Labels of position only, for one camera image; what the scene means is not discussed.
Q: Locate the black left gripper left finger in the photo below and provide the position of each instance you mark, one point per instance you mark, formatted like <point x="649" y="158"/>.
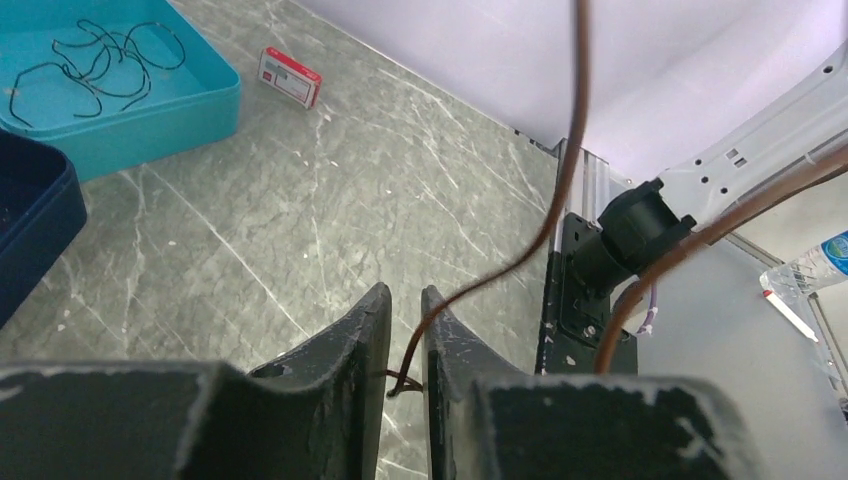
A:
<point x="312" y="413"/>

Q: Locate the dark blue plastic bin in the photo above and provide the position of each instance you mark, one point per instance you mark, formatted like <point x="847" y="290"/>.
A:
<point x="42" y="211"/>

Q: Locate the teal plastic bin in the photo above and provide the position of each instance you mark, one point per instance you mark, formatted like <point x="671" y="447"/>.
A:
<point x="113" y="84"/>

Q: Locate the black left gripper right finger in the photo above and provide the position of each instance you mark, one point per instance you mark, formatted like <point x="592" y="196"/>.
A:
<point x="488" y="420"/>

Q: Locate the red white small card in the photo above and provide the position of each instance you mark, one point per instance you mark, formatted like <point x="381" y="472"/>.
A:
<point x="289" y="77"/>

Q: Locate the clear plastic water bottle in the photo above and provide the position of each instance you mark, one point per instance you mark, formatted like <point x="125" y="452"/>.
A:
<point x="821" y="266"/>

